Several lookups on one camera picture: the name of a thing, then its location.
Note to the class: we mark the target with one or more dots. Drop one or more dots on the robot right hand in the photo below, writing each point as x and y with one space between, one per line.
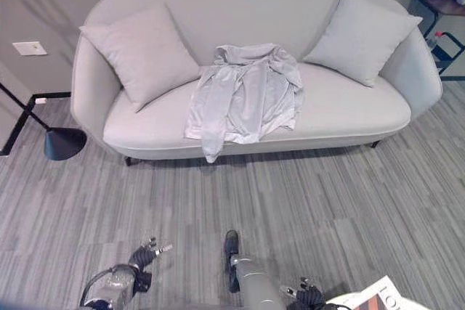
309 297

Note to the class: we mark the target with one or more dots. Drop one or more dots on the white wall outlet plate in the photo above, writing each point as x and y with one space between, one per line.
30 48

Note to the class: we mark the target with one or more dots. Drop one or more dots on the robot dark foot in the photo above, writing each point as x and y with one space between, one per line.
231 244

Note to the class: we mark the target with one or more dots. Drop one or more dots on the black frame side table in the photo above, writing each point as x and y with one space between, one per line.
441 19

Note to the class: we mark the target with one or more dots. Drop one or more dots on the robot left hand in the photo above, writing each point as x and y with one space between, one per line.
145 253

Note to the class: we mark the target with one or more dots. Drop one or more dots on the square grey throw pillow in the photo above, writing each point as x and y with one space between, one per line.
141 59
363 37

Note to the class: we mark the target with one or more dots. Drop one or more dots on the light grey hooded garment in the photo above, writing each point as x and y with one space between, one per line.
247 96

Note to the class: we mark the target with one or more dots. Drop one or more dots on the light grey fabric sofa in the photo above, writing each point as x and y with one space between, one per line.
327 114

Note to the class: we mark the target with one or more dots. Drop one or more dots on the black cone base floor lamp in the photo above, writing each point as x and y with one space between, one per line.
60 141

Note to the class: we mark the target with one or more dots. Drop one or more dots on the red capped bottle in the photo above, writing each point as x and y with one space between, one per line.
434 39

